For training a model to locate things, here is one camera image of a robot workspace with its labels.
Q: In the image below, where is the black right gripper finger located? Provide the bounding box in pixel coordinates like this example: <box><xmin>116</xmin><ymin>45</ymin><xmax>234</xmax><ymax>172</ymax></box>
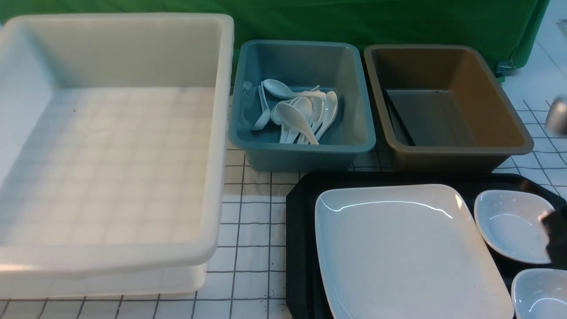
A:
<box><xmin>540</xmin><ymin>207</ymin><xmax>567</xmax><ymax>266</ymax></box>

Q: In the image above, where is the white bowl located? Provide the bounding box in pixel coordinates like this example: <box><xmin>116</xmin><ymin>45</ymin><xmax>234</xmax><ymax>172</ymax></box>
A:
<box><xmin>474</xmin><ymin>190</ymin><xmax>555</xmax><ymax>265</ymax></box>
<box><xmin>512</xmin><ymin>268</ymin><xmax>567</xmax><ymax>319</ymax></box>

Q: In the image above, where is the white square rice plate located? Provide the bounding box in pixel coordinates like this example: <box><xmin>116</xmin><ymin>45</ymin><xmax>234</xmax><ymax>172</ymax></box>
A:
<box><xmin>315</xmin><ymin>184</ymin><xmax>514</xmax><ymax>319</ymax></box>

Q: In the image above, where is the black chopsticks pair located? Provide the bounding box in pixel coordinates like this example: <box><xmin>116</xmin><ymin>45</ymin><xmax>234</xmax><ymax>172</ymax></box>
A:
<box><xmin>382</xmin><ymin>89</ymin><xmax>416</xmax><ymax>147</ymax></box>

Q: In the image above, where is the white ceramic soup spoon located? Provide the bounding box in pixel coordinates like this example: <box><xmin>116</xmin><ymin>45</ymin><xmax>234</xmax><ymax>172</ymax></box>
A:
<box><xmin>276</xmin><ymin>103</ymin><xmax>319</xmax><ymax>145</ymax></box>

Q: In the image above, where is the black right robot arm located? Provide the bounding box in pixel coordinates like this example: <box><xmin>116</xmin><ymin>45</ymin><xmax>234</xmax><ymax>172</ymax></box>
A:
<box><xmin>541</xmin><ymin>96</ymin><xmax>567</xmax><ymax>270</ymax></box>

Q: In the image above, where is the brown plastic bin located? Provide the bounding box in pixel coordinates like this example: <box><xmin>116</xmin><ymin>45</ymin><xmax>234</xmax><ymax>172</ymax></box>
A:
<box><xmin>363</xmin><ymin>44</ymin><xmax>534</xmax><ymax>172</ymax></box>

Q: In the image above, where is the metal binder clip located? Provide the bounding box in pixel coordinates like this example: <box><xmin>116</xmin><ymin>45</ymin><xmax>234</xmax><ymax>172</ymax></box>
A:
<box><xmin>495</xmin><ymin>61</ymin><xmax>517</xmax><ymax>78</ymax></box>

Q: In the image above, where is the green backdrop cloth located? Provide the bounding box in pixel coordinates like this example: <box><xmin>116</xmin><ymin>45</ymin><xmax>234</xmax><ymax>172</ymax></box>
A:
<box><xmin>1</xmin><ymin>0</ymin><xmax>549</xmax><ymax>88</ymax></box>

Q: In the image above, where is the white spoon far right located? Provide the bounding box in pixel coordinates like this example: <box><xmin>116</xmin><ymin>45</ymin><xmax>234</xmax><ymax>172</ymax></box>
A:
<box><xmin>315</xmin><ymin>90</ymin><xmax>338</xmax><ymax>141</ymax></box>

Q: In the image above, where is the black serving tray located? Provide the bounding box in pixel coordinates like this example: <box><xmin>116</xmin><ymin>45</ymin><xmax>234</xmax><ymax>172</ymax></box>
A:
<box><xmin>286</xmin><ymin>171</ymin><xmax>566</xmax><ymax>319</ymax></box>

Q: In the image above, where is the white spoon centre pile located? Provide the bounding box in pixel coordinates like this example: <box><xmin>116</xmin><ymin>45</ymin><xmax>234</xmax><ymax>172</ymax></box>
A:
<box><xmin>277</xmin><ymin>97</ymin><xmax>313</xmax><ymax>144</ymax></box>

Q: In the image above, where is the blue plastic bin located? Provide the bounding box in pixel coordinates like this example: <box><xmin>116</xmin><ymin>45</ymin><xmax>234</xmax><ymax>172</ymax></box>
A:
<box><xmin>228</xmin><ymin>39</ymin><xmax>376</xmax><ymax>172</ymax></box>

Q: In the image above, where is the white round spoon behind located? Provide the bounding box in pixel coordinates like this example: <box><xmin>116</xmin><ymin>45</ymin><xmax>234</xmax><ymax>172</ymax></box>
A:
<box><xmin>271</xmin><ymin>101</ymin><xmax>288</xmax><ymax>125</ymax></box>

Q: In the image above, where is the white spoon far left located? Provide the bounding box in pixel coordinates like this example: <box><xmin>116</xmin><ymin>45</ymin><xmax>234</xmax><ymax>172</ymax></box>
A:
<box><xmin>251</xmin><ymin>81</ymin><xmax>271</xmax><ymax>131</ymax></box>

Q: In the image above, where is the white spoon top of pile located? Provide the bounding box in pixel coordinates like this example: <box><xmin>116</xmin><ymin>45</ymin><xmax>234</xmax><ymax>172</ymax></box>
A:
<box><xmin>262</xmin><ymin>79</ymin><xmax>326</xmax><ymax>100</ymax></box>

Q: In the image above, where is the large white plastic bin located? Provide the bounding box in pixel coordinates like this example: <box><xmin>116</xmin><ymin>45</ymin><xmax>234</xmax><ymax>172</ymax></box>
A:
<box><xmin>0</xmin><ymin>12</ymin><xmax>234</xmax><ymax>300</ymax></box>

